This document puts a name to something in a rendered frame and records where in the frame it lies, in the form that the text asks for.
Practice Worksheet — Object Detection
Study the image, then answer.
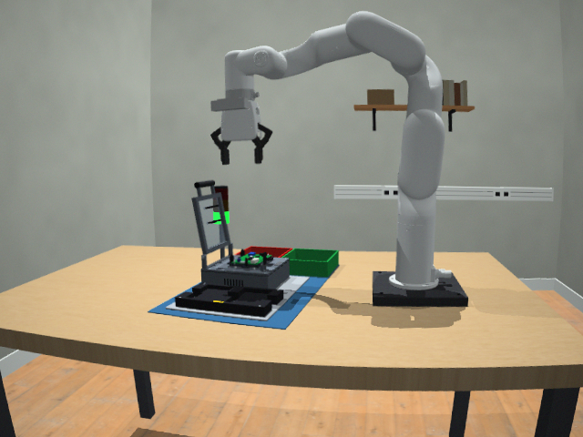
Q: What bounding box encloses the green circuit board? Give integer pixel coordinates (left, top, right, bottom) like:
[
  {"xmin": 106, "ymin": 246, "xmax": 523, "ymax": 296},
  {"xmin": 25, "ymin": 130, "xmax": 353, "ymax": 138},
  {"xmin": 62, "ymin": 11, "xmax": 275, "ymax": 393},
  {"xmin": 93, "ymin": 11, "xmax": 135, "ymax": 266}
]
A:
[{"xmin": 232, "ymin": 252, "xmax": 263, "ymax": 265}]

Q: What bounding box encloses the red bin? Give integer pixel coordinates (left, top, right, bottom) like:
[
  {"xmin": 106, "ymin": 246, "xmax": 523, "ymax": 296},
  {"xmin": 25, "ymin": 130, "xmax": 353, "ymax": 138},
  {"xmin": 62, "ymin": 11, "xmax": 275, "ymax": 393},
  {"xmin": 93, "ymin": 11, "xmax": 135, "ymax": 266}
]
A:
[{"xmin": 244, "ymin": 246, "xmax": 292, "ymax": 258}]

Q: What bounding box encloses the green bin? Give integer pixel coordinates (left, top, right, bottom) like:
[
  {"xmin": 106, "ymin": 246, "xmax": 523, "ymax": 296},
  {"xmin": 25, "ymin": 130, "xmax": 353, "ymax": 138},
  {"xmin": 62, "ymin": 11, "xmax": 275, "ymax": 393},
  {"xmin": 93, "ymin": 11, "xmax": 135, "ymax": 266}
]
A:
[{"xmin": 282, "ymin": 249, "xmax": 339, "ymax": 278}]

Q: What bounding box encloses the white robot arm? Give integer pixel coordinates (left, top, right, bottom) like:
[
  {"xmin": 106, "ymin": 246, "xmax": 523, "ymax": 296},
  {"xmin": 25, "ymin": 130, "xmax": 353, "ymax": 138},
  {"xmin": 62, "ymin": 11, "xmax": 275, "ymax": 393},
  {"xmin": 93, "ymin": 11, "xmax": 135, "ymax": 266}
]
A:
[{"xmin": 210, "ymin": 11, "xmax": 452, "ymax": 290}]

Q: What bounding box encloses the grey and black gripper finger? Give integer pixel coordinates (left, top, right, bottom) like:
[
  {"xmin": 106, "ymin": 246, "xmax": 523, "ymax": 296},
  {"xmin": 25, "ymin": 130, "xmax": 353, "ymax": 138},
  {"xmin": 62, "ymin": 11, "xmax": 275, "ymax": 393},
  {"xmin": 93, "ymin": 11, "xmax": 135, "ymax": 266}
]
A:
[
  {"xmin": 252, "ymin": 123, "xmax": 272, "ymax": 164},
  {"xmin": 210, "ymin": 128, "xmax": 231, "ymax": 165}
]

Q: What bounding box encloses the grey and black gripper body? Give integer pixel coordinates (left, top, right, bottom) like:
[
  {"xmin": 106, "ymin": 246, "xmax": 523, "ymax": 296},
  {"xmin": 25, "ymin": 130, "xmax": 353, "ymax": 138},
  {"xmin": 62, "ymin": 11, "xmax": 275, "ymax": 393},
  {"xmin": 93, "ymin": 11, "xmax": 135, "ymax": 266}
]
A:
[{"xmin": 220, "ymin": 100, "xmax": 262, "ymax": 141}]

